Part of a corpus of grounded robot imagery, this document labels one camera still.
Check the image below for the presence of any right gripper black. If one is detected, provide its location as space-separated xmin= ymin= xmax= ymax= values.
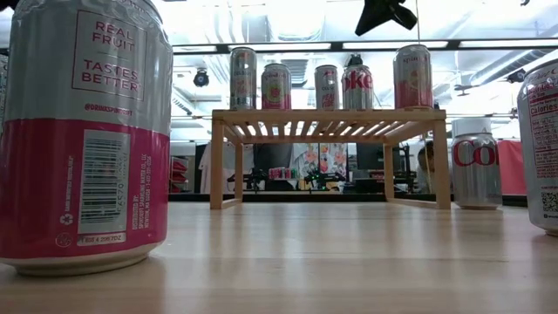
xmin=356 ymin=0 xmax=419 ymax=37

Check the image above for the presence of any pink silver Spindrift can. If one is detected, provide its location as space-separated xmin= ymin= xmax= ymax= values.
xmin=392 ymin=44 xmax=434 ymax=110
xmin=0 ymin=0 xmax=174 ymax=277
xmin=261 ymin=63 xmax=293 ymax=111

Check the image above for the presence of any silver Diet Coke can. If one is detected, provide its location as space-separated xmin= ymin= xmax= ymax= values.
xmin=451 ymin=132 xmax=503 ymax=211
xmin=516 ymin=58 xmax=558 ymax=238
xmin=341 ymin=64 xmax=375 ymax=111

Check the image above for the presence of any wooden slatted shelf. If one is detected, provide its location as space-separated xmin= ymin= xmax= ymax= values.
xmin=209 ymin=106 xmax=453 ymax=211

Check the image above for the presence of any black overhead crossbar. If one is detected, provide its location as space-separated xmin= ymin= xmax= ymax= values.
xmin=0 ymin=38 xmax=558 ymax=57

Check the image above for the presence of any white cylinder container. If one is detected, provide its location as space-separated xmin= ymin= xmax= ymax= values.
xmin=451 ymin=116 xmax=493 ymax=140

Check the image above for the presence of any black monitor screen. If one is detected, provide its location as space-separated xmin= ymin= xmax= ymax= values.
xmin=356 ymin=142 xmax=385 ymax=172

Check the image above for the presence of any person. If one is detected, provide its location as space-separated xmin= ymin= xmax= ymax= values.
xmin=415 ymin=140 xmax=437 ymax=195

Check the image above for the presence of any floral hanging garment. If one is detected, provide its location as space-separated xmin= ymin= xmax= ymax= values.
xmin=292 ymin=142 xmax=349 ymax=175

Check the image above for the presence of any dark hanging garment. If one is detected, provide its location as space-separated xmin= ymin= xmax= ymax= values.
xmin=254 ymin=143 xmax=294 ymax=192

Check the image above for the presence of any distant can cluster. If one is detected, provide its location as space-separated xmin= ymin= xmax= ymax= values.
xmin=267 ymin=167 xmax=302 ymax=181

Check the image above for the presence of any red cloth panel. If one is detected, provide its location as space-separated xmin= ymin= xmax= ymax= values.
xmin=496 ymin=138 xmax=527 ymax=196

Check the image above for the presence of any white hanging T-shirt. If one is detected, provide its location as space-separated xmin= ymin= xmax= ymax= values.
xmin=199 ymin=141 xmax=256 ymax=195

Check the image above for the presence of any red folded stack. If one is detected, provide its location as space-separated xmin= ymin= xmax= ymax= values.
xmin=173 ymin=157 xmax=189 ymax=193

